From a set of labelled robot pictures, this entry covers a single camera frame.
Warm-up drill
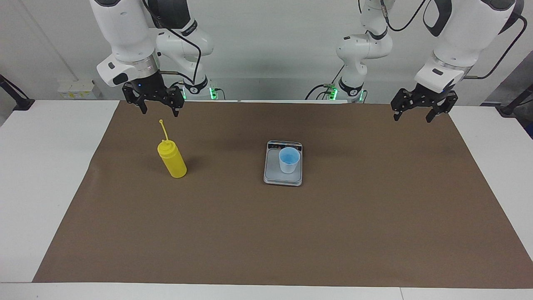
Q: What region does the yellow squeeze bottle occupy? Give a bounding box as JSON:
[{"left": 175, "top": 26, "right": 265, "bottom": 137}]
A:
[{"left": 157, "top": 120, "right": 187, "bottom": 179}]

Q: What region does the light blue plastic cup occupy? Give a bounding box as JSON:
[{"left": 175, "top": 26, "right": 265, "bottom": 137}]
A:
[{"left": 278, "top": 147, "right": 301, "bottom": 174}]

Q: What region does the silver digital kitchen scale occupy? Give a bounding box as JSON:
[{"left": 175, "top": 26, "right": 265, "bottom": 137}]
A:
[{"left": 263, "top": 140, "right": 303, "bottom": 187}]

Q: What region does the white power strip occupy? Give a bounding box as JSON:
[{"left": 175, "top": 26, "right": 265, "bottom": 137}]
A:
[{"left": 57, "top": 80, "right": 97, "bottom": 100}]

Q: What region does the dark grey panel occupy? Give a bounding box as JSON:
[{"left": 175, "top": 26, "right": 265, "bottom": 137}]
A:
[{"left": 481, "top": 58, "right": 533, "bottom": 107}]

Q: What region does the brown table mat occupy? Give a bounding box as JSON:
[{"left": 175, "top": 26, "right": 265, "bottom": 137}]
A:
[{"left": 32, "top": 100, "right": 533, "bottom": 289}]

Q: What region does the black right base cable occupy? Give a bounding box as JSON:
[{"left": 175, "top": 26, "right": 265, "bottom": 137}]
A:
[{"left": 168, "top": 80, "right": 226, "bottom": 100}]

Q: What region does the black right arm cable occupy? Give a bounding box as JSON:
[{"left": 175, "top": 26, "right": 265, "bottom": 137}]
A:
[{"left": 144, "top": 0, "right": 203, "bottom": 88}]

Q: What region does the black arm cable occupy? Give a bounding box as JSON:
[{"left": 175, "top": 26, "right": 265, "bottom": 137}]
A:
[
  {"left": 144, "top": 0, "right": 203, "bottom": 88},
  {"left": 381, "top": 0, "right": 528, "bottom": 80}
]

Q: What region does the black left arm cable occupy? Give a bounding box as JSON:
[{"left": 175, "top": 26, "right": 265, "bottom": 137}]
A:
[{"left": 381, "top": 0, "right": 528, "bottom": 80}]

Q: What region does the black clamp mount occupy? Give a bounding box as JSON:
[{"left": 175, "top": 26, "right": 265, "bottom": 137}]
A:
[
  {"left": 0, "top": 74, "right": 35, "bottom": 111},
  {"left": 496, "top": 83, "right": 533, "bottom": 116}
]

